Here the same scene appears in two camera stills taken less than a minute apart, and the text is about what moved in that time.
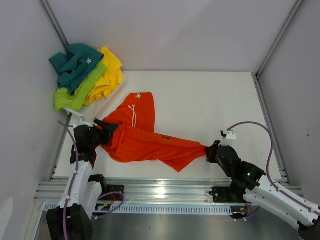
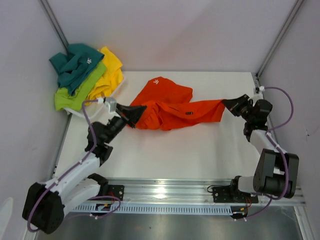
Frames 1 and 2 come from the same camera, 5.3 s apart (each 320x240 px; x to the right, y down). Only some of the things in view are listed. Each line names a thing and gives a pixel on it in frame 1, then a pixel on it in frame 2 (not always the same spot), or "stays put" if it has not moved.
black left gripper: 109,128 → 130,114
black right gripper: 211,151 → 235,104
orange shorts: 134,140 → 168,105
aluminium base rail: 157,191 stays put
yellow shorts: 112,77 stays put
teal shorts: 71,67 stays put
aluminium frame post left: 55,25 stays put
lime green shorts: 64,99 stays put
